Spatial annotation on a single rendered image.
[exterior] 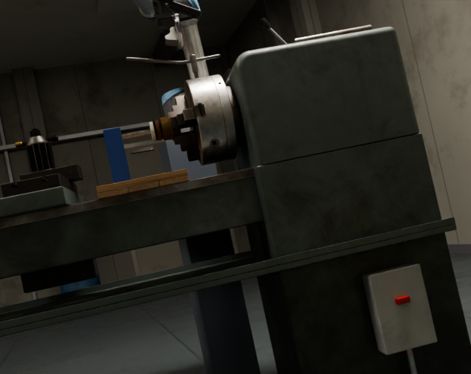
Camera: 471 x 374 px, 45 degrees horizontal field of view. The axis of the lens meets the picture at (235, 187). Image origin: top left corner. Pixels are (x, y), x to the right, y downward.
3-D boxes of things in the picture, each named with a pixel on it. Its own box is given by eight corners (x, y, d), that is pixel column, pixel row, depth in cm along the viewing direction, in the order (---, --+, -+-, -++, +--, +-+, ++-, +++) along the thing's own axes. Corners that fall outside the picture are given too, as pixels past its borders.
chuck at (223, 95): (227, 156, 229) (212, 78, 225) (242, 161, 198) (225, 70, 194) (219, 159, 229) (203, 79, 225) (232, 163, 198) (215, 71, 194)
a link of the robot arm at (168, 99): (168, 124, 268) (162, 96, 269) (196, 118, 267) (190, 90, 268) (163, 120, 256) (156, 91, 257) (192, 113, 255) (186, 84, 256)
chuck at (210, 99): (218, 159, 229) (203, 79, 225) (232, 163, 198) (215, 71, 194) (196, 162, 227) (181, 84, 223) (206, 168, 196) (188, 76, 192)
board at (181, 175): (183, 188, 226) (181, 178, 226) (189, 180, 190) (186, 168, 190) (107, 204, 221) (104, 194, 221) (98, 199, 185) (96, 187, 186)
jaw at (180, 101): (199, 121, 214) (193, 99, 221) (199, 110, 210) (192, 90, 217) (170, 126, 212) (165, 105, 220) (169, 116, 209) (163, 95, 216)
